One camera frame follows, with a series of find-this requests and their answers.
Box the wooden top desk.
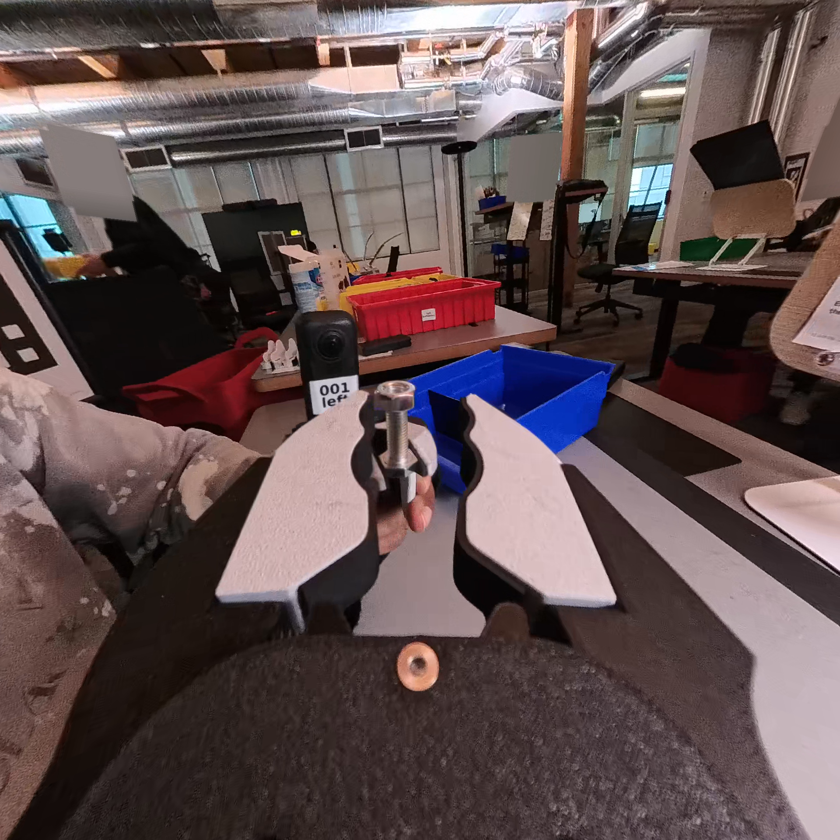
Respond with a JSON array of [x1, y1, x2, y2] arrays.
[[613, 252, 815, 382]]

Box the black utility cart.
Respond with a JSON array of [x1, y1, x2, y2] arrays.
[[492, 243, 530, 313]]

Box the yellow plastic crate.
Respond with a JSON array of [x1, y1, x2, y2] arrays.
[[340, 274, 460, 299]]

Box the black monitor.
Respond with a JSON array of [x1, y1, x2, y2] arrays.
[[202, 202, 309, 270]]

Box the blue plastic bin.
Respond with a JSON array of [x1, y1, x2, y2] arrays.
[[407, 344, 616, 494]]

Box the black bin divider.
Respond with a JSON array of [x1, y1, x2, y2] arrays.
[[428, 390, 511, 439]]

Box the person's left forearm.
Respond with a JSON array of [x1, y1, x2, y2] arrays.
[[0, 367, 271, 565]]

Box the small wooden board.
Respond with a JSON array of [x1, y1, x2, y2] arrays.
[[710, 178, 797, 240]]

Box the green plastic bin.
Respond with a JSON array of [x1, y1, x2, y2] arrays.
[[679, 236, 769, 263]]

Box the wooden document board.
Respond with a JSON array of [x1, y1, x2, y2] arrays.
[[769, 223, 840, 382]]

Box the silver hex bolt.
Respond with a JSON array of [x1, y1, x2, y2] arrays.
[[375, 394, 422, 483]]

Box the black white marker board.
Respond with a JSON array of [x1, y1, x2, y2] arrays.
[[0, 220, 96, 403]]

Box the black floor lamp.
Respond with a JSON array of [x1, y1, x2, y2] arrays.
[[441, 140, 479, 277]]

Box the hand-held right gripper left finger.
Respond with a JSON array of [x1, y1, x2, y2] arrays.
[[215, 392, 383, 634]]

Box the large black screen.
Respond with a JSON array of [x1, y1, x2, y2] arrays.
[[42, 269, 237, 401]]

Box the white carton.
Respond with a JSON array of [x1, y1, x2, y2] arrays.
[[318, 248, 349, 309]]

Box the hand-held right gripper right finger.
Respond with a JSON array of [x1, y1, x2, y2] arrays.
[[453, 394, 618, 641]]

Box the white wipes canister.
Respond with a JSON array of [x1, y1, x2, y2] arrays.
[[277, 244, 324, 315]]

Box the black flat mat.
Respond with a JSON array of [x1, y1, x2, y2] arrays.
[[591, 394, 741, 476]]

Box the black flag panel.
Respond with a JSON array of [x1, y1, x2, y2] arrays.
[[690, 120, 785, 193]]

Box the black floor stand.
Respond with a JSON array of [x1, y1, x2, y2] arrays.
[[550, 178, 608, 332]]

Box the wooden support post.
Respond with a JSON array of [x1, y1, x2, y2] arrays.
[[561, 10, 595, 309]]

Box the printed instruction sheet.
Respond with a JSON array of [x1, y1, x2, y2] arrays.
[[792, 279, 840, 350]]

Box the person's left hand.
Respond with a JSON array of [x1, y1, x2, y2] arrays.
[[375, 474, 437, 557]]

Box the dark red ottoman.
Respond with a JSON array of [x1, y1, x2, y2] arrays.
[[658, 344, 775, 427]]

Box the silver ventilation duct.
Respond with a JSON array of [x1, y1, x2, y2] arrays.
[[0, 0, 572, 56], [0, 69, 473, 155]]

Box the black office chair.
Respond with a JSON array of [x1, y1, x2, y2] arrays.
[[574, 203, 662, 327]]

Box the small framed screen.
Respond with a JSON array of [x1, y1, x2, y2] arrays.
[[258, 230, 307, 265]]

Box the red tote bag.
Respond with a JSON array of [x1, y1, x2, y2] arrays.
[[121, 328, 280, 441]]

